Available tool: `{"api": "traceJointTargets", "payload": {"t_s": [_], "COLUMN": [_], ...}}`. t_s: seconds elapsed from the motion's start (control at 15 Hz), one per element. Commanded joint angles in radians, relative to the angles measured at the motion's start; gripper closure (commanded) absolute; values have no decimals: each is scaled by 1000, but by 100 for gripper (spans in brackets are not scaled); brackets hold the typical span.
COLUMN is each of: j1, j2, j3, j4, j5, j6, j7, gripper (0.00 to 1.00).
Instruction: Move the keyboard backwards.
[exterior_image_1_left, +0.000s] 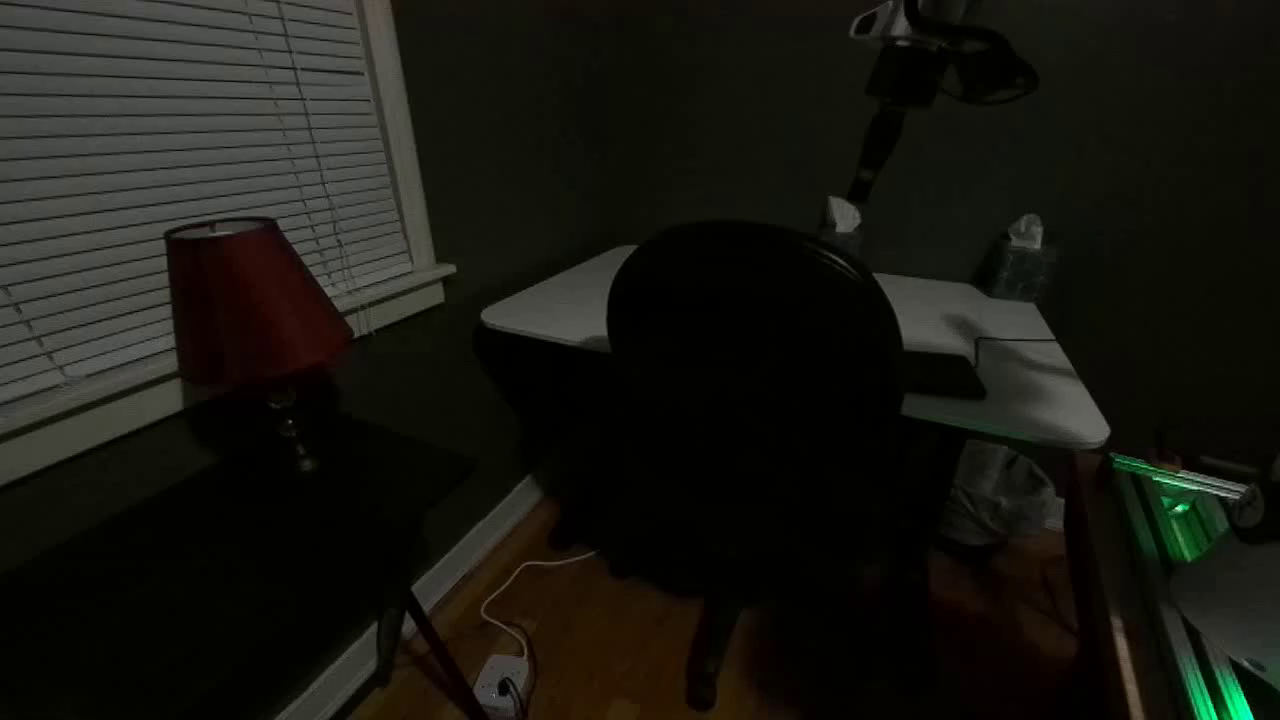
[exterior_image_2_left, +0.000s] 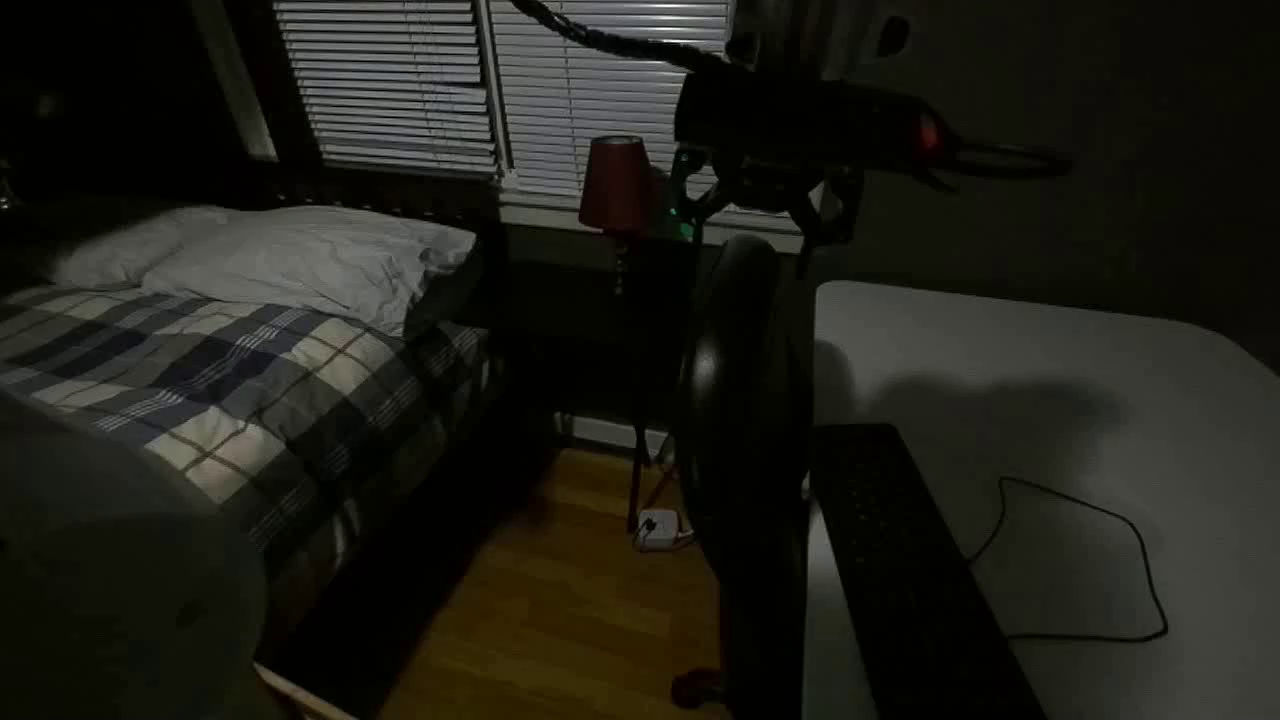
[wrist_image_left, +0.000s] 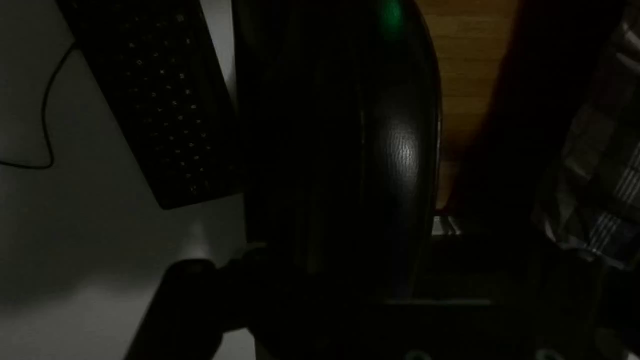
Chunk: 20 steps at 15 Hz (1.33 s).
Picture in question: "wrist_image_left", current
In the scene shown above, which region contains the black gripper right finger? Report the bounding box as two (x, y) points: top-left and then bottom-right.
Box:
(535, 249), (612, 360)

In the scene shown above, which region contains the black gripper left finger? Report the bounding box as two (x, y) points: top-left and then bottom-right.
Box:
(122, 244), (272, 360)

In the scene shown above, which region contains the black computer keyboard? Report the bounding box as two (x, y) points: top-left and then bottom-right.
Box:
(53, 0), (250, 212)

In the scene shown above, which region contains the white desk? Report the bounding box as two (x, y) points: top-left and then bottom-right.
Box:
(0, 0), (262, 360)

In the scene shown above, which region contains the plaid checked cloth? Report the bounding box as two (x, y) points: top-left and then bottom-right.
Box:
(531, 13), (640, 274)

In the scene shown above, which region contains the black office chair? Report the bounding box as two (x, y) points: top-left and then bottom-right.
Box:
(229, 0), (443, 360)

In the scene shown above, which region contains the thin black keyboard cable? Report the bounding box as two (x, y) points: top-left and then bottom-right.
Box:
(0, 40), (79, 173)

